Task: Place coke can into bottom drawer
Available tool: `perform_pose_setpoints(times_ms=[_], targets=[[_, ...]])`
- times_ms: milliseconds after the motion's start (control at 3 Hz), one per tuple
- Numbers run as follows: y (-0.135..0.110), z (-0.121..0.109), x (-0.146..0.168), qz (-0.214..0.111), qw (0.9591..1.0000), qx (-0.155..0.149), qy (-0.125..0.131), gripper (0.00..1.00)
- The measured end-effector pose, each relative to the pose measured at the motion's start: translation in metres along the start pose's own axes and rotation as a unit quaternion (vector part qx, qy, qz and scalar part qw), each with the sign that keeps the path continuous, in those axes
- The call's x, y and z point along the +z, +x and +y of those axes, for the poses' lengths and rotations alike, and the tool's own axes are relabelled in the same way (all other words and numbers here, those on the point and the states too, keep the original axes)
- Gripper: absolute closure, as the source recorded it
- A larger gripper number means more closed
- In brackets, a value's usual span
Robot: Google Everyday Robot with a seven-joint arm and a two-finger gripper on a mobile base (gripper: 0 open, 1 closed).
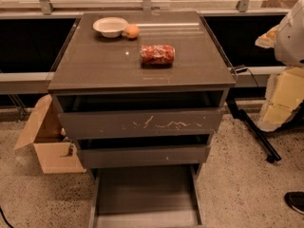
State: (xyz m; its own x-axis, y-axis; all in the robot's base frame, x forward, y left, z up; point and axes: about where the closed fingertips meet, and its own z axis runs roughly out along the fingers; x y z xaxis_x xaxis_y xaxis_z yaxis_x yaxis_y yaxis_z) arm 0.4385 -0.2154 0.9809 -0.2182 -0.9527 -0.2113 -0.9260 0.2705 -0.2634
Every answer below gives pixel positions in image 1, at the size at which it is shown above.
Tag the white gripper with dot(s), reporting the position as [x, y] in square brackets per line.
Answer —
[291, 40]

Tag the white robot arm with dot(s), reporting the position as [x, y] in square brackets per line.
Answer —
[289, 44]

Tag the dark grey drawer cabinet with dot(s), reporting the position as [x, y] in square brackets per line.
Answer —
[93, 64]

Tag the bottom grey drawer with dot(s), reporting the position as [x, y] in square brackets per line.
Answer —
[146, 197]

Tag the grey drawer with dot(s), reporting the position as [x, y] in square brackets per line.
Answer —
[146, 197]
[144, 151]
[135, 115]

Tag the top grey drawer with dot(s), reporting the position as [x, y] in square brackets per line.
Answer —
[135, 115]

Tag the middle grey drawer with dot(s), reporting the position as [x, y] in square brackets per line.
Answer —
[144, 151]

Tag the black metal stand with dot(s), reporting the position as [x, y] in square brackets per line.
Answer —
[272, 155]

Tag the black shoe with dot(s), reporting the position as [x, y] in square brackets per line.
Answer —
[295, 200]

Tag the orange fruit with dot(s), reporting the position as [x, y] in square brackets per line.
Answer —
[132, 31]

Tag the white bowl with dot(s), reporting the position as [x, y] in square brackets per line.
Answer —
[110, 27]

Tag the cardboard box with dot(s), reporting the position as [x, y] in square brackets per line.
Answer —
[44, 131]

